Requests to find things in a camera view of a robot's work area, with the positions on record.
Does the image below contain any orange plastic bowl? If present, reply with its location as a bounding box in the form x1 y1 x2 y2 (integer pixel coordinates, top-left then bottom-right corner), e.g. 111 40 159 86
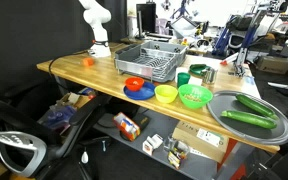
124 76 145 92

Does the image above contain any yellow plastic bowl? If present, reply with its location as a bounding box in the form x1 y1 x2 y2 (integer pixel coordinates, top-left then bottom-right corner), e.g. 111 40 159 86
154 84 179 104

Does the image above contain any green plastic bowl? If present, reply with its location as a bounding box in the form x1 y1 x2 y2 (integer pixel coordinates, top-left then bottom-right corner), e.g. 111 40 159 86
177 83 214 110

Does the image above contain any blue plastic plate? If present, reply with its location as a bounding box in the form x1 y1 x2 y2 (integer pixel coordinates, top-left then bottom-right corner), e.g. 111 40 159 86
123 81 157 101

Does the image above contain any grey dish drying rack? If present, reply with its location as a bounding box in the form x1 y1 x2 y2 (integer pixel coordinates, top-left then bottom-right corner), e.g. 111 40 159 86
113 40 188 84

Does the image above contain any flat black box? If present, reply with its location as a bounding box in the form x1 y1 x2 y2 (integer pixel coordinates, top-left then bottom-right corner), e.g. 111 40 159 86
132 113 151 131

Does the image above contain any grey lower table shelf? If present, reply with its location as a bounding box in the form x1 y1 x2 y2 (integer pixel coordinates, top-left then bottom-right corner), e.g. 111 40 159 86
93 106 255 180

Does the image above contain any orange colourful snack box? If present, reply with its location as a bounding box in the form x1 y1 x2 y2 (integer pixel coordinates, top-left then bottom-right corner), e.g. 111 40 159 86
112 111 142 142

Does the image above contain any dark green plastic cup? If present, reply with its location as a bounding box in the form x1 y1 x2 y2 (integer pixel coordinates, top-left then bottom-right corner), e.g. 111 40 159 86
177 72 191 89

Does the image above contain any pile of pale nuts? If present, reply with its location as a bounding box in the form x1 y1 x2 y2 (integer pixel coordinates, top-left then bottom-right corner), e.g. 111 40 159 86
183 93 203 103

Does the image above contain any small white carton box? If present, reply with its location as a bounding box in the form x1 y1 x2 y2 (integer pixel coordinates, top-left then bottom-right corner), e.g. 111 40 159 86
142 133 164 156

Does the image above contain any large printed cardboard box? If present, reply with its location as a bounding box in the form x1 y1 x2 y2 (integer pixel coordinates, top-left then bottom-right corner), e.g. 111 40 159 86
171 120 230 164

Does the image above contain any small orange block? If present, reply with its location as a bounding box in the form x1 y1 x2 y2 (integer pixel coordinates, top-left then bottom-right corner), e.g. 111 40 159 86
81 57 95 67

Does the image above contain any shiny metal cup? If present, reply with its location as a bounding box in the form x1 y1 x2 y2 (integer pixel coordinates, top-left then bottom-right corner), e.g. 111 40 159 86
202 67 219 85

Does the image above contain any clear plastic container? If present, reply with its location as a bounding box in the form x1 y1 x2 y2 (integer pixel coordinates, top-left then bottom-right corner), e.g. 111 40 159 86
163 134 191 170

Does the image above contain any blue plastic bag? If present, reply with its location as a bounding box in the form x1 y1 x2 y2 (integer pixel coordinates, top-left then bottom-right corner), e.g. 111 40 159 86
38 103 78 134

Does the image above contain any red white marker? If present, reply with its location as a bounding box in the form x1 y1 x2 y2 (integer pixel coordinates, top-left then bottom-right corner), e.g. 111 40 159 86
220 53 238 66

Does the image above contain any green cucumber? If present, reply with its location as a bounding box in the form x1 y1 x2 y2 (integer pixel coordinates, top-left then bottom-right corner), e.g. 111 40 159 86
235 93 280 120
220 109 278 130

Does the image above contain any round silver metal tray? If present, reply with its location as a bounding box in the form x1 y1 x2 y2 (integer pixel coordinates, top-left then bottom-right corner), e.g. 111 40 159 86
206 90 288 146

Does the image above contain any blue metal stand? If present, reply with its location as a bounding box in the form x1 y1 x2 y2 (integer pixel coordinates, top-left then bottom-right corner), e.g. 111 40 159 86
232 9 268 78

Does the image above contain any plain brown cardboard box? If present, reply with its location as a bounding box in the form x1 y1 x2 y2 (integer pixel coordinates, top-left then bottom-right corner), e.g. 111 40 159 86
257 54 288 75

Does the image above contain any black grey office chair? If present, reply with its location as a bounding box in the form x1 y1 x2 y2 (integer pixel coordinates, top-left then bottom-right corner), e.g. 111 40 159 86
0 94 113 179

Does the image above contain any black cable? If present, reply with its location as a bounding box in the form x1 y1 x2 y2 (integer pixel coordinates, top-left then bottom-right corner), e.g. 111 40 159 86
48 49 92 84

